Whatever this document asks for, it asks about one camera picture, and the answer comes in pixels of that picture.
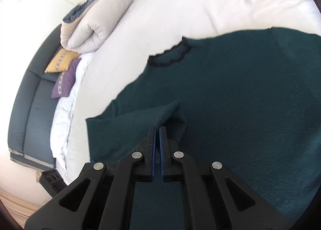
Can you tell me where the black bedside socket box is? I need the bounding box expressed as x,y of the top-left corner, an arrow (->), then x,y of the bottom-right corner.
39,169 -> 67,197

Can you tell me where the white pillow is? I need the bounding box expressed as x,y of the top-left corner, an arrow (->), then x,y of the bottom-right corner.
50,53 -> 93,178

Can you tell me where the purple patterned cushion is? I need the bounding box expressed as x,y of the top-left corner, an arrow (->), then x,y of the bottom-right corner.
51,58 -> 81,99

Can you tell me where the folded beige duvet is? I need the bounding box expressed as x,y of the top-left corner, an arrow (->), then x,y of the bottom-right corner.
60,0 -> 133,54

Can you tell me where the dark grey headboard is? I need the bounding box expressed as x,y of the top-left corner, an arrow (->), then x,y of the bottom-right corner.
8,26 -> 61,171

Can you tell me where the yellow patterned cushion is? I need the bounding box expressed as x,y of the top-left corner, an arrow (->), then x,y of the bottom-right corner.
44,48 -> 80,73

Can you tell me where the white bed mattress sheet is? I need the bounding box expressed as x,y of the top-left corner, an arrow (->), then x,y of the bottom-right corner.
60,0 -> 320,183

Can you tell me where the dark green knit sweater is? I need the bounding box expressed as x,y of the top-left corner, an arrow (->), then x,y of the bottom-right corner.
86,28 -> 320,223

